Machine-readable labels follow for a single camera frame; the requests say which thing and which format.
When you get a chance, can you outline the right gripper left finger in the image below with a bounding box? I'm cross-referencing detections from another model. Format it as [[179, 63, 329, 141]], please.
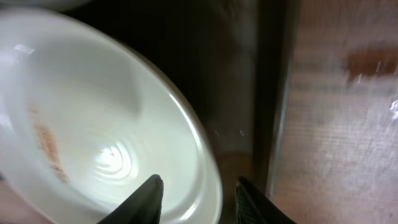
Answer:
[[98, 174, 164, 224]]

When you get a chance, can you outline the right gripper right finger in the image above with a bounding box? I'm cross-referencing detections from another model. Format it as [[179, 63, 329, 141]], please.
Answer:
[[235, 177, 295, 224]]

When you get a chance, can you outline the white plate front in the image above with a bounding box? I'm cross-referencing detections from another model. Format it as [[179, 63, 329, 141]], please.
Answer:
[[1, 7, 223, 223]]

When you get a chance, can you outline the brown plastic tray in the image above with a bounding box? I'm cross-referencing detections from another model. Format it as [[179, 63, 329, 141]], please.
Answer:
[[66, 0, 300, 223]]

